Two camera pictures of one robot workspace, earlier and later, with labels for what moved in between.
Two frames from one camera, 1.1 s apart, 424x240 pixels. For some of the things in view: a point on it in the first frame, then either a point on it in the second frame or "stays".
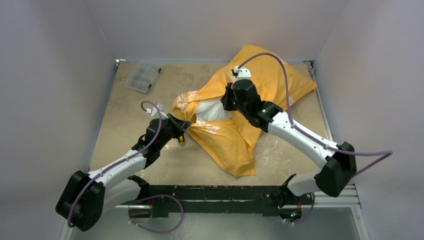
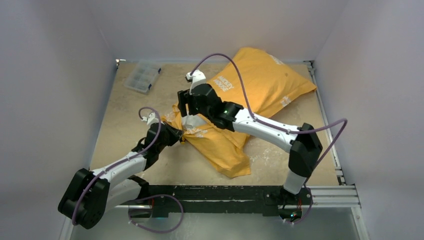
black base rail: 214,199 stays
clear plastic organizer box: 142,75 stays
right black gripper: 230,98 to 185,103
